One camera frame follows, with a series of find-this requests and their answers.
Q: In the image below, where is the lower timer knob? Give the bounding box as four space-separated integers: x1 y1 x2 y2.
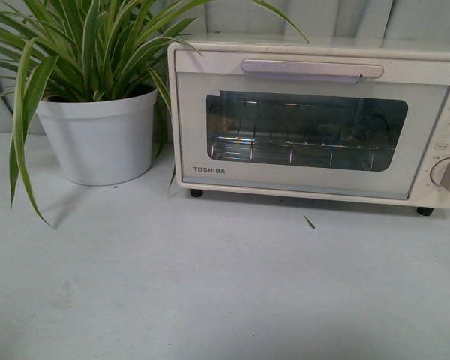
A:
430 158 450 192

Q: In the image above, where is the white plastic plant pot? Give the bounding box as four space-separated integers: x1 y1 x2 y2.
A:
36 85 158 186

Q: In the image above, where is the glass oven door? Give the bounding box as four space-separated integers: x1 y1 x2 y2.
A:
173 49 450 200

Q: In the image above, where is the small dry leaf fragment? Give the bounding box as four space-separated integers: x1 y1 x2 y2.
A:
303 215 316 230

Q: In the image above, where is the green striped spider plant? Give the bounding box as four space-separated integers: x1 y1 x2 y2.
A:
0 0 311 230

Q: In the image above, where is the metal wire oven rack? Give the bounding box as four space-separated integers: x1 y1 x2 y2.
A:
206 100 379 171

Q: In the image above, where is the white Toshiba toaster oven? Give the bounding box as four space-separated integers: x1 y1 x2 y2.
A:
166 28 450 218

